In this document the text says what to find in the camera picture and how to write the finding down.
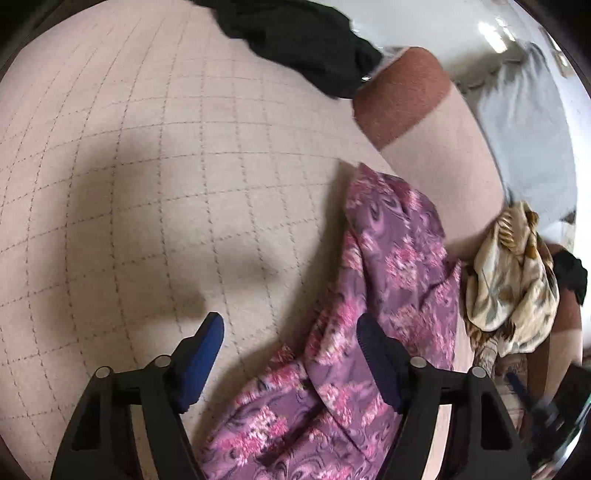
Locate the brown pink sofa cushion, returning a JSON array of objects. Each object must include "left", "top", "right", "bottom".
[
  {"left": 352, "top": 46, "right": 509, "bottom": 259},
  {"left": 531, "top": 244, "right": 586, "bottom": 411}
]

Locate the striped patterned cushion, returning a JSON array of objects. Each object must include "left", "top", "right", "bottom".
[{"left": 471, "top": 339, "right": 555, "bottom": 416}]

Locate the grey cushion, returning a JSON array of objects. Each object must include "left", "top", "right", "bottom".
[{"left": 455, "top": 41, "right": 579, "bottom": 232}]

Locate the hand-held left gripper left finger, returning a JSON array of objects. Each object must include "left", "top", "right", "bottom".
[{"left": 50, "top": 312, "right": 225, "bottom": 480}]

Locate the dark cloth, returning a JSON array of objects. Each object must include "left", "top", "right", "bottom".
[{"left": 551, "top": 251, "right": 588, "bottom": 305}]

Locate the purple floral garment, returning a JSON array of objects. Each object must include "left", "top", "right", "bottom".
[{"left": 196, "top": 161, "right": 465, "bottom": 480}]

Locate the black cloth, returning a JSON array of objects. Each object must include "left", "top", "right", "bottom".
[{"left": 191, "top": 0, "right": 384, "bottom": 100}]

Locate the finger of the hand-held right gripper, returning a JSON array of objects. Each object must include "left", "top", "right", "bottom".
[{"left": 505, "top": 371, "right": 555, "bottom": 428}]

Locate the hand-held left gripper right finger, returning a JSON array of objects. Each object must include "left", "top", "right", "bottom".
[{"left": 356, "top": 313, "right": 532, "bottom": 480}]

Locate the beige floral cloth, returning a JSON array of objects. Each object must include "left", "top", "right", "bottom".
[{"left": 464, "top": 200, "right": 560, "bottom": 356}]

